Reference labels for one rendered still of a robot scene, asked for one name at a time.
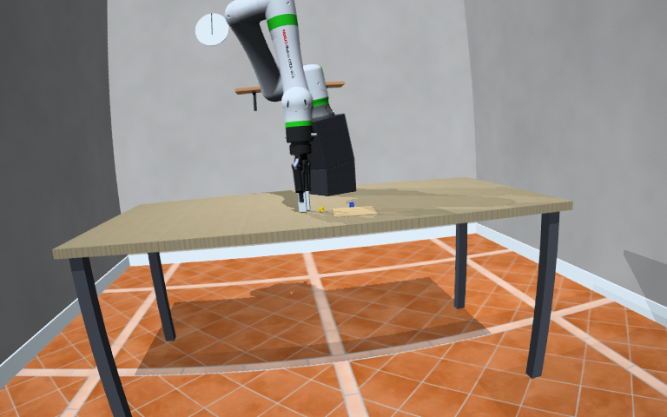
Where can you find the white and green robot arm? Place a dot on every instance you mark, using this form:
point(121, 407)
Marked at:
point(304, 92)

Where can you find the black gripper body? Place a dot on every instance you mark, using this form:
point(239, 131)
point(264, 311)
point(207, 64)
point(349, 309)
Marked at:
point(300, 152)

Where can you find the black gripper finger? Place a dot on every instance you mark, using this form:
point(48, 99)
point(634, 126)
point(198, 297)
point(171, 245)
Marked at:
point(307, 182)
point(299, 183)

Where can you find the beige square mat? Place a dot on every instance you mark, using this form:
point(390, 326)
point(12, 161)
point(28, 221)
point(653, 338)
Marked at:
point(354, 211)

